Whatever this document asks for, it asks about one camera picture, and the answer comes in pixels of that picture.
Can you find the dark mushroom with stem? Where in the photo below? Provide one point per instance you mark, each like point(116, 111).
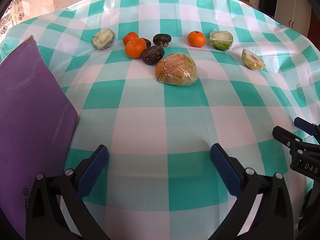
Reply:
point(162, 39)

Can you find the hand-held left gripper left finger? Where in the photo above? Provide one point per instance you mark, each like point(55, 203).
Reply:
point(93, 170)

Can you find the dark brown mushroom cap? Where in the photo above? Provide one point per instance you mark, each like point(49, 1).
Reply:
point(153, 55)

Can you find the black wall oven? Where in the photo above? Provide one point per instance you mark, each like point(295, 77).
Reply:
point(267, 2)

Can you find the dark brown mangosteen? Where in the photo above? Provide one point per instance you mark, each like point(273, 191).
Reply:
point(147, 41)

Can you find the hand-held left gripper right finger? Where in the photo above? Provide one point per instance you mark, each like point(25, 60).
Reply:
point(225, 170)

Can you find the wrapped green melon slice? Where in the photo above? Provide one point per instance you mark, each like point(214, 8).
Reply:
point(103, 38)

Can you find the teal white checkered tablecloth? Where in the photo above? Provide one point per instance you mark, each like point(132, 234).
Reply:
point(160, 120)

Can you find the floral curtain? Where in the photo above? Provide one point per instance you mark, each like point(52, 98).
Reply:
point(13, 10)

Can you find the orange tangerine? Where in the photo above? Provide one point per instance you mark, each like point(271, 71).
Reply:
point(130, 37)
point(135, 48)
point(196, 39)

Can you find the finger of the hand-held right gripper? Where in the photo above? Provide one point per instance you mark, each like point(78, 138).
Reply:
point(283, 135)
point(305, 126)

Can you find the wrapped pale fruit wedge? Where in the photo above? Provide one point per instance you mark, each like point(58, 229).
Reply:
point(252, 60)

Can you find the wrapped yellow pear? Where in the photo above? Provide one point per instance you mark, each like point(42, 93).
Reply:
point(176, 69)

